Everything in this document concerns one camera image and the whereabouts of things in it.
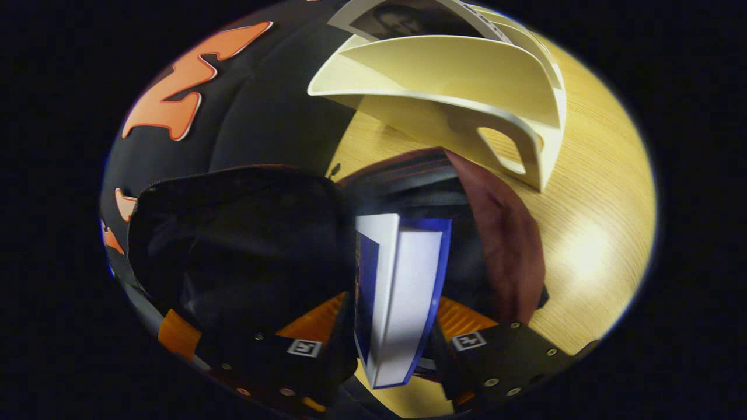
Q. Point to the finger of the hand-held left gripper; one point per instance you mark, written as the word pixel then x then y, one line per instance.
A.
pixel 178 335

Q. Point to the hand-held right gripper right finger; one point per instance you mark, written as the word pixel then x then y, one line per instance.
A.
pixel 513 356

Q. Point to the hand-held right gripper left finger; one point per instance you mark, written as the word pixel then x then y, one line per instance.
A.
pixel 274 367

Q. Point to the maroon schoolbag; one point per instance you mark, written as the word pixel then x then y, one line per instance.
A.
pixel 245 245

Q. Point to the blue book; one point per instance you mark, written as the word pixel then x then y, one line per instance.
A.
pixel 408 291

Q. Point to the white bookshelf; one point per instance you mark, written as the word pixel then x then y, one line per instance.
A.
pixel 455 76

